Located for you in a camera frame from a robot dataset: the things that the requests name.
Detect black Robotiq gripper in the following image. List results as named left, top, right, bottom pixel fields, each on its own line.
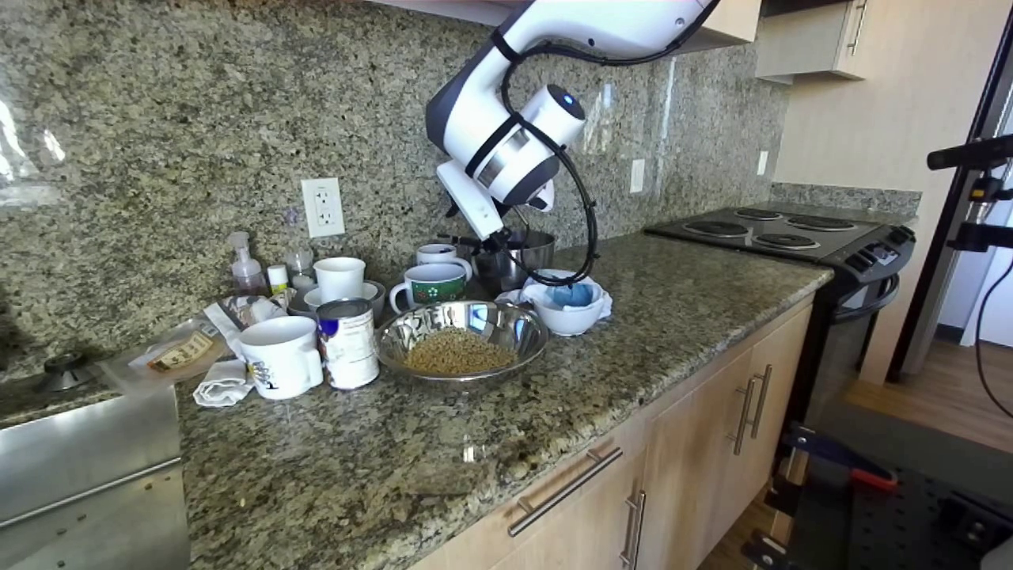
left=471, top=224, right=532, bottom=268

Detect wide shallow silver bowl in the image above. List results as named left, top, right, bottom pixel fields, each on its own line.
left=373, top=297, right=549, bottom=386

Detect deep silver bowl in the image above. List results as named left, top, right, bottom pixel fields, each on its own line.
left=467, top=227, right=561, bottom=297

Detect white ceramic bowl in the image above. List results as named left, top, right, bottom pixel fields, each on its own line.
left=518, top=277, right=615, bottom=343

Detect small white cup red mark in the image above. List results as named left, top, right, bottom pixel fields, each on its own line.
left=411, top=241, right=465, bottom=268

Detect white cloth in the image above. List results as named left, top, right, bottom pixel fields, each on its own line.
left=493, top=267, right=615, bottom=330

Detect green Christmas mug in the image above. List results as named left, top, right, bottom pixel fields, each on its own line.
left=386, top=261, right=474, bottom=318

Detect beige grains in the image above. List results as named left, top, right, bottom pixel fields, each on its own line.
left=401, top=330, right=518, bottom=380

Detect white saucer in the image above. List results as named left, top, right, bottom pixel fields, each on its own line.
left=300, top=280, right=386, bottom=313

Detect white cup with saucer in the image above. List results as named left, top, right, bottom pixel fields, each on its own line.
left=310, top=254, right=370, bottom=308

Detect white can with blue label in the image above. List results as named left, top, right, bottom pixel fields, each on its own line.
left=312, top=297, right=383, bottom=394

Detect small white bottle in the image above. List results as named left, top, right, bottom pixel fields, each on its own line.
left=261, top=263, right=293, bottom=311

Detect large white mug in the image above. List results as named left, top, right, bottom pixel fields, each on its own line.
left=231, top=313, right=327, bottom=402

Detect clear small spray bottle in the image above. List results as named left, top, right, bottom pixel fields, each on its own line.
left=225, top=230, right=264, bottom=297

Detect wooden lower cabinets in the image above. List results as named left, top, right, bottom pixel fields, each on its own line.
left=408, top=297, right=815, bottom=570

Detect black electric stove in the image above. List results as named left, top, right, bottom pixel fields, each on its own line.
left=641, top=207, right=919, bottom=423

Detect white hexagonal plastic piece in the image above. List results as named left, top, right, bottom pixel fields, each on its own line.
left=189, top=358, right=256, bottom=412

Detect clear plastic food package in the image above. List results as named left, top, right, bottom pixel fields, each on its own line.
left=130, top=325, right=231, bottom=380

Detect wooden cabinet above stove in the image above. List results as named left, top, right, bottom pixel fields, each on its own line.
left=753, top=0, right=881, bottom=85

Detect red and black clamp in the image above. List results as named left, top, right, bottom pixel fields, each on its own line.
left=784, top=420, right=904, bottom=497

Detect stainless steel sink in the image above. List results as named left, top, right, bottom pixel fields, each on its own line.
left=0, top=361, right=194, bottom=570

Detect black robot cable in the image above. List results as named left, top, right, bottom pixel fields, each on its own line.
left=493, top=29, right=600, bottom=288

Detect white double wall outlet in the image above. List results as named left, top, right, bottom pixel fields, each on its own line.
left=297, top=175, right=349, bottom=241

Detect silver horizontal drawer handle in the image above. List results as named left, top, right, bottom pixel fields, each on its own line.
left=504, top=440, right=625, bottom=539

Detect silver vertical cabinet handle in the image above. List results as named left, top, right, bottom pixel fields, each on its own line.
left=731, top=374, right=755, bottom=456
left=619, top=485, right=647, bottom=570
left=749, top=361, right=775, bottom=440

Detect black camera stand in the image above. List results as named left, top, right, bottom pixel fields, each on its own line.
left=923, top=132, right=1013, bottom=420

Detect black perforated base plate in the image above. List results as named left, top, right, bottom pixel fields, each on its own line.
left=784, top=463, right=1013, bottom=570

